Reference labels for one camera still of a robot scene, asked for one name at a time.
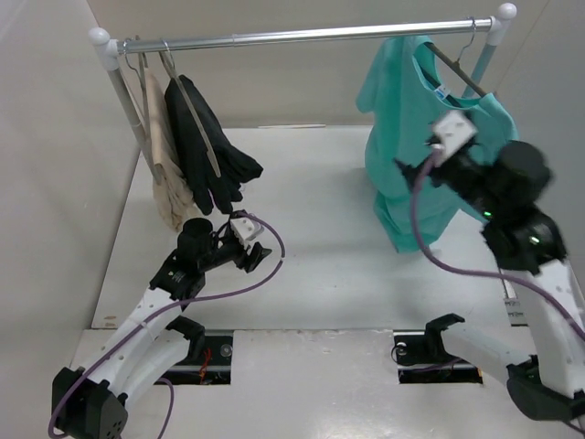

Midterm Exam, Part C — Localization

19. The teal t shirt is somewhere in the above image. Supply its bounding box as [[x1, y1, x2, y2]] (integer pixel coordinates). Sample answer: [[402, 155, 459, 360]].
[[356, 36, 519, 252]]

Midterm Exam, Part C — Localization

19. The metal clothes hanger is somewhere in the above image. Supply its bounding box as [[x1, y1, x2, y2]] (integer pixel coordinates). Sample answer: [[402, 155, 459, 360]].
[[425, 16, 489, 98]]

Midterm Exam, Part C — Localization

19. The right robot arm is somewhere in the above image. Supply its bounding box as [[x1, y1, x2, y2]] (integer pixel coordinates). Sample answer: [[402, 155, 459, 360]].
[[398, 141, 584, 432]]

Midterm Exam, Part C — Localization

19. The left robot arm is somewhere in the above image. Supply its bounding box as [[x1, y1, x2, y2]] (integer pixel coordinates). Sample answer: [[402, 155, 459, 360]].
[[48, 210, 272, 438]]

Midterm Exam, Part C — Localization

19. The metal hanger with beige garment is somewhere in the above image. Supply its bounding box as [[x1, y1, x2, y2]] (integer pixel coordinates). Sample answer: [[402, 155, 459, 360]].
[[122, 37, 161, 184]]

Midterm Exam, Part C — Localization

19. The beige hanging garment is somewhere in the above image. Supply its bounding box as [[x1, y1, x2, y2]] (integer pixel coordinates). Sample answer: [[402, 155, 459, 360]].
[[144, 68, 202, 231]]

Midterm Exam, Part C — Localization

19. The black hanging garment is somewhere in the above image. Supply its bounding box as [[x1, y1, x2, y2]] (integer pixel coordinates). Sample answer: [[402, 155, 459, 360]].
[[165, 75, 263, 215]]

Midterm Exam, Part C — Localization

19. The white and chrome clothes rack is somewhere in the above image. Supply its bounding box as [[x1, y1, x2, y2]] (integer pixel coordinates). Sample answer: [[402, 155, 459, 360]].
[[87, 2, 518, 152]]

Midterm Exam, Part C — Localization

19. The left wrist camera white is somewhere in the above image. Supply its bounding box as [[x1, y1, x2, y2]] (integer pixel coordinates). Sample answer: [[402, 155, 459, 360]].
[[229, 217, 264, 248]]

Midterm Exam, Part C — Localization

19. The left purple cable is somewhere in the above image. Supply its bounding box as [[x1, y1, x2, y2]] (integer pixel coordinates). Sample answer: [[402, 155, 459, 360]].
[[48, 209, 287, 439]]

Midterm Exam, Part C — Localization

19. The purple cable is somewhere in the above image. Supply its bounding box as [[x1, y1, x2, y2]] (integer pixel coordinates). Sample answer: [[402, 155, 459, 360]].
[[409, 150, 585, 435], [48, 209, 287, 439]]

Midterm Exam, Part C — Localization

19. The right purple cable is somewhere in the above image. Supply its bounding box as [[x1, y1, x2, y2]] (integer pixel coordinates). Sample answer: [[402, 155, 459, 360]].
[[409, 150, 585, 435]]

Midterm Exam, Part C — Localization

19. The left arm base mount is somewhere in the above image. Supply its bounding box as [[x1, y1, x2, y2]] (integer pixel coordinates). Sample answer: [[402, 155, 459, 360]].
[[163, 316, 234, 386]]

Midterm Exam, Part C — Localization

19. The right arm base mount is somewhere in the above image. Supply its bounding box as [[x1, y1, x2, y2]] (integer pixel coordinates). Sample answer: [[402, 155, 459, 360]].
[[390, 314, 484, 385]]

